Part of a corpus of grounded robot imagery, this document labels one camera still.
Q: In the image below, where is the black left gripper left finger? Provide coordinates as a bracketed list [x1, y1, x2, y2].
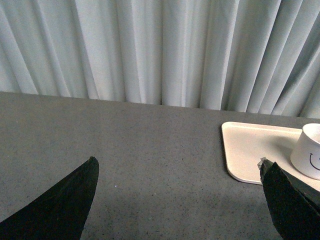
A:
[0, 156, 99, 240]

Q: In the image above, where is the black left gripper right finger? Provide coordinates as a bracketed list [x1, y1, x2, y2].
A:
[258, 157, 320, 240]

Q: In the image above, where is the white mug black handle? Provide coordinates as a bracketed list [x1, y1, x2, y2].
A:
[290, 123, 320, 180]

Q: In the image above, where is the cream rectangular tray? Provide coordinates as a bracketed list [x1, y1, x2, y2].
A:
[221, 121, 320, 191]

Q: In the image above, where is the white pleated curtain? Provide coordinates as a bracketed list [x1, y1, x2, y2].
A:
[0, 0, 320, 118]

